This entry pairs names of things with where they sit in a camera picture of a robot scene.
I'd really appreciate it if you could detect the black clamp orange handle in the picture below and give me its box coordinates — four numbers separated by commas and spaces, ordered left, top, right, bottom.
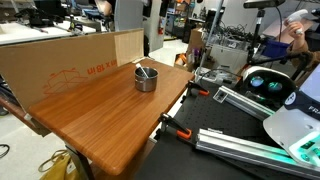
180, 79, 211, 104
156, 112, 194, 141

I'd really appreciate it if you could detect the black floor cable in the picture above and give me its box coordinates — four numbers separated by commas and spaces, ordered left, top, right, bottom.
0, 143, 11, 160

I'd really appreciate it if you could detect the brown cardboard sheet red print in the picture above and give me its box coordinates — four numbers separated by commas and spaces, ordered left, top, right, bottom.
0, 32, 118, 113

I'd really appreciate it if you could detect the black camera tripod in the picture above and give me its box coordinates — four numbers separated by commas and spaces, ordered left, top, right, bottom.
245, 8, 313, 81

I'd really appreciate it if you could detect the white work table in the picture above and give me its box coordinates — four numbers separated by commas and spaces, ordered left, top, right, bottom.
0, 21, 98, 46

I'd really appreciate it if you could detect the small steel pot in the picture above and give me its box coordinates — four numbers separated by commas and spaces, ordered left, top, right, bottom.
133, 66, 160, 93

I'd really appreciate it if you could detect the red fire extinguisher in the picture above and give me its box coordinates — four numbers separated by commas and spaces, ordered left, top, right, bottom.
157, 17, 165, 36

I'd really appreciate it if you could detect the aluminium extrusion rail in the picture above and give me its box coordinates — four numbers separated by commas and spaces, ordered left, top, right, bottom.
212, 85, 279, 122
195, 127, 320, 179

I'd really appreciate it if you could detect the operator hand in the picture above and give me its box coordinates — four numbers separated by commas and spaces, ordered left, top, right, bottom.
287, 21, 306, 44

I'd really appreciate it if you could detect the black desk leg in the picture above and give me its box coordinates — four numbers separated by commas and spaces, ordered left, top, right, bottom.
74, 151, 96, 180

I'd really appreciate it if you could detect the light corrugated panel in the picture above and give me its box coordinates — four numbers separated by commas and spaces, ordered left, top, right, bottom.
114, 28, 145, 67

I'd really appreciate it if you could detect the blue plastic bin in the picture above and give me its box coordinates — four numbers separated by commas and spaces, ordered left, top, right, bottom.
261, 38, 290, 58

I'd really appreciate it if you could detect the operator forearm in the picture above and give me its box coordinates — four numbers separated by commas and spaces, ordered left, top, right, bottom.
286, 39, 320, 69

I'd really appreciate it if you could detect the white VR controller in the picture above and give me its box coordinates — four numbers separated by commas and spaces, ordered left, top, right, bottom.
283, 8, 310, 36

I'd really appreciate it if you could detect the white Franka robot base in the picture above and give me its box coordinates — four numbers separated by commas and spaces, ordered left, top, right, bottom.
263, 63, 320, 168

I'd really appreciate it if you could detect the white VR headset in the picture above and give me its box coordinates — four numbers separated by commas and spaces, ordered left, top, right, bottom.
240, 65, 298, 111

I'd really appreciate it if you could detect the white marker with black cap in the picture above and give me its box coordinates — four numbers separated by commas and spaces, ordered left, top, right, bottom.
135, 62, 150, 80

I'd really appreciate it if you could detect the black perforated breadboard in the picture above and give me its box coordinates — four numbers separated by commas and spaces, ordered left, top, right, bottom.
133, 78, 320, 180

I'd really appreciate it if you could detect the black stereo camera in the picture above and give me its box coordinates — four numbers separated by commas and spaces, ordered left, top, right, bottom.
243, 0, 287, 10

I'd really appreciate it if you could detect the silver metal pole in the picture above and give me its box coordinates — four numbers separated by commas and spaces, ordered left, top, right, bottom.
199, 0, 225, 81

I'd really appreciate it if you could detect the brown cardboard box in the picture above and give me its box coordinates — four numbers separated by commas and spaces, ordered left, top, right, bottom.
187, 27, 208, 55

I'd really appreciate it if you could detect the yellow bag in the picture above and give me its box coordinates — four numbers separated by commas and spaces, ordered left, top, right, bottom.
37, 149, 81, 180

